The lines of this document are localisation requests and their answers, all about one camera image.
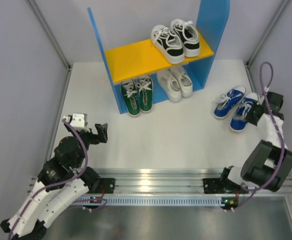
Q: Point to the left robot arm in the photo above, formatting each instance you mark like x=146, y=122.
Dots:
x=63, y=180

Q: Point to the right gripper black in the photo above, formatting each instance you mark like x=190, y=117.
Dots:
x=249, y=117

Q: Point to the black white sneaker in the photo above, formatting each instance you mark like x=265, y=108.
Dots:
x=188, y=35
x=168, y=43

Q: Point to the aluminium frame post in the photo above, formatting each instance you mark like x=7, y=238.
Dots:
x=268, y=30
x=47, y=30

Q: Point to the black white sneaker left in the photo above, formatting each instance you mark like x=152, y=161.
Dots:
x=168, y=43

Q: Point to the blue and yellow shoe shelf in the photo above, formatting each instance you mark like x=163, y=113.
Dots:
x=133, y=60

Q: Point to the aluminium mounting rail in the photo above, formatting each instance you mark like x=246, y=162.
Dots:
x=150, y=183

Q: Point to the slotted cable duct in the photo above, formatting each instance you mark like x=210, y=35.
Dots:
x=202, y=201

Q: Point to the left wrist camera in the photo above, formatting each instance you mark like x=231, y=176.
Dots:
x=79, y=121

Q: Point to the green sneaker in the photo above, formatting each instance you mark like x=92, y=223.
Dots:
x=129, y=94
x=145, y=88

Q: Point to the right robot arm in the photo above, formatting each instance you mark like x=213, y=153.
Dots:
x=270, y=162

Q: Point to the black white sneaker right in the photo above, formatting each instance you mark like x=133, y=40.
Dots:
x=188, y=35

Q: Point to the left aluminium frame post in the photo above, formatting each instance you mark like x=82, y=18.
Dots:
x=47, y=30

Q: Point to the blue sneaker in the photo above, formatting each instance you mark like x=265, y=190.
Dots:
x=228, y=100
x=239, y=121

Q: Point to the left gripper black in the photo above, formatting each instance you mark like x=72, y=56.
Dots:
x=102, y=137

